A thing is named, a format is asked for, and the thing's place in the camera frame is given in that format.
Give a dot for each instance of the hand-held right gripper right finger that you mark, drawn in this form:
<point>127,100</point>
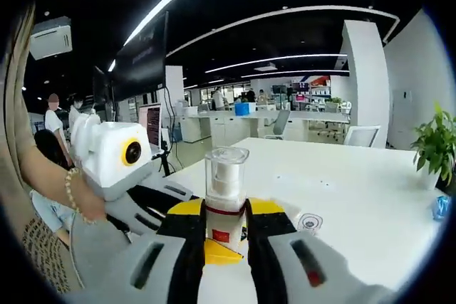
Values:
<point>270,247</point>

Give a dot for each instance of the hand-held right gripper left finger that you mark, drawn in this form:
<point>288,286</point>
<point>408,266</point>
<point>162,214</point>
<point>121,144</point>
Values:
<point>185,247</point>

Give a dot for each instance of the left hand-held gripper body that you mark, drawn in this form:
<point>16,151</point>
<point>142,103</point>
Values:
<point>110,147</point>

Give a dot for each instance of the blue storage bin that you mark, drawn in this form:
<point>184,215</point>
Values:
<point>245,108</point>

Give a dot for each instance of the person's left hand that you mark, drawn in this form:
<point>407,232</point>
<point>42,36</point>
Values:
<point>90,204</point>

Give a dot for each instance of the black tripod stand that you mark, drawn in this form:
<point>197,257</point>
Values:
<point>166,161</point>

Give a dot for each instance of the white office desk row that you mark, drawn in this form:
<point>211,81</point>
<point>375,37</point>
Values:
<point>231,126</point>

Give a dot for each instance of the large black display screen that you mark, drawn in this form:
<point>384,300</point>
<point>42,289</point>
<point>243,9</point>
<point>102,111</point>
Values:
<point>142,55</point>

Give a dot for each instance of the person's beige printed shirt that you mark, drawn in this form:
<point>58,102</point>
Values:
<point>39,257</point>

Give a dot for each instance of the grey office chair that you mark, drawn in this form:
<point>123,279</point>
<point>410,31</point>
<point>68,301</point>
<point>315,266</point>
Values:
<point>279,124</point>

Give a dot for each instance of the white ceiling-mounted device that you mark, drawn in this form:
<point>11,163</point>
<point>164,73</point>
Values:
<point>51,38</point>

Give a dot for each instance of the white mesh office chair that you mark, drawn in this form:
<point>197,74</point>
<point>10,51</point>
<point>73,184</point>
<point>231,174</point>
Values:
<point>361,136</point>

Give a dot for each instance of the blue plastic bag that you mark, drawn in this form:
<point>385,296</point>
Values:
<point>441,208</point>

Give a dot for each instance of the potted green plant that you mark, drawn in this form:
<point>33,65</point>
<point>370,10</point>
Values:
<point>436,147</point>

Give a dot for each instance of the grey wall cabinet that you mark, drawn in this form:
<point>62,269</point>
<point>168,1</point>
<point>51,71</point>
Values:
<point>405,115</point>

